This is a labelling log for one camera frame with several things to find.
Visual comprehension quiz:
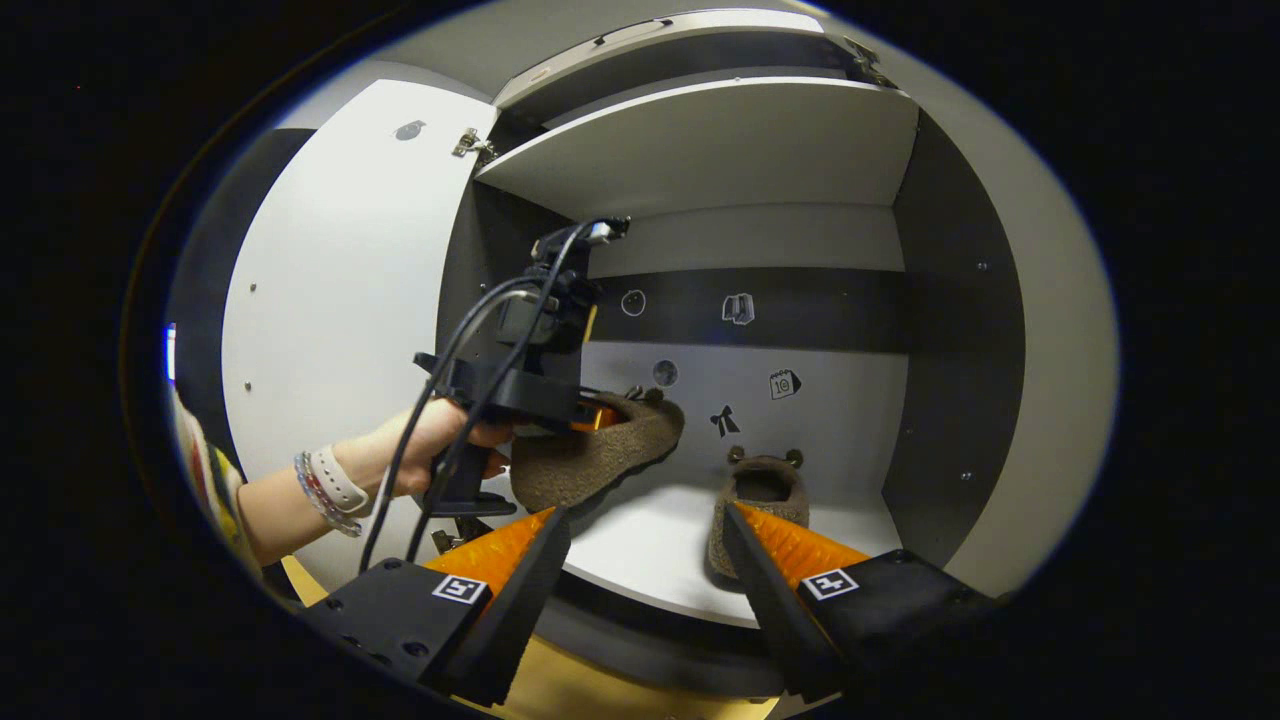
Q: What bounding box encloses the brown fuzzy shoe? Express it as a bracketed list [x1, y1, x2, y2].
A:
[509, 389, 687, 514]
[707, 446, 812, 582]

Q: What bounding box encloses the white wrist watch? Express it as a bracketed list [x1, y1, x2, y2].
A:
[307, 444, 372, 517]

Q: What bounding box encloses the white shoe cabinet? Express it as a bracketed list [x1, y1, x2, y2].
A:
[435, 8, 1031, 701]

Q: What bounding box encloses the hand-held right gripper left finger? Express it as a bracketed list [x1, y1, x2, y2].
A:
[298, 506, 573, 707]

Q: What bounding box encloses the white door with checkered sticker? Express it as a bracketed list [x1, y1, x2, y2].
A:
[220, 78, 502, 593]

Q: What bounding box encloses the beaded bracelet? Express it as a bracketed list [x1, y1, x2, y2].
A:
[292, 451, 364, 539]

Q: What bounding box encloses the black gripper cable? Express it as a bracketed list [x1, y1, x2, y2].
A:
[403, 222, 603, 564]
[358, 275, 549, 574]

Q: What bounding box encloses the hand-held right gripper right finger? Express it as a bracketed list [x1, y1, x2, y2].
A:
[721, 499, 1003, 703]

